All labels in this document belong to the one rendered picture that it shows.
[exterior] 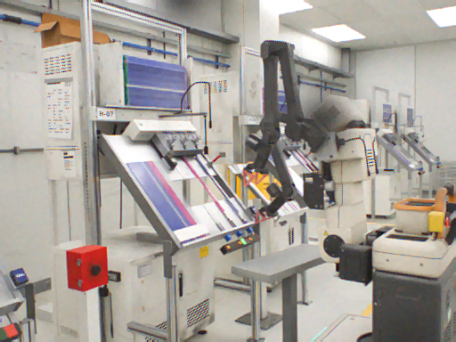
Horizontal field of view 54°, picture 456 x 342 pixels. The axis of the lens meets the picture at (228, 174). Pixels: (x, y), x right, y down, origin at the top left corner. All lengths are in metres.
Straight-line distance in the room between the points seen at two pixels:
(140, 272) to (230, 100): 1.72
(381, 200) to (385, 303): 5.00
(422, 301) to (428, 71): 8.23
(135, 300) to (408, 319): 1.27
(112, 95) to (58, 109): 0.32
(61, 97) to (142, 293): 1.11
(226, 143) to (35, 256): 1.77
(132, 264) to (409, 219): 1.30
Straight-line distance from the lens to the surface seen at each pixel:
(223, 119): 3.62
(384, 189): 6.80
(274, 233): 3.53
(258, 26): 5.76
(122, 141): 2.41
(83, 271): 1.88
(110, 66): 2.47
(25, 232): 3.90
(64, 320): 2.83
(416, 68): 9.90
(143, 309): 2.44
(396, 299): 1.87
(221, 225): 2.39
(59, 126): 2.61
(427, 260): 1.80
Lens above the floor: 1.21
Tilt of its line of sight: 5 degrees down
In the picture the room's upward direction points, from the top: 1 degrees counter-clockwise
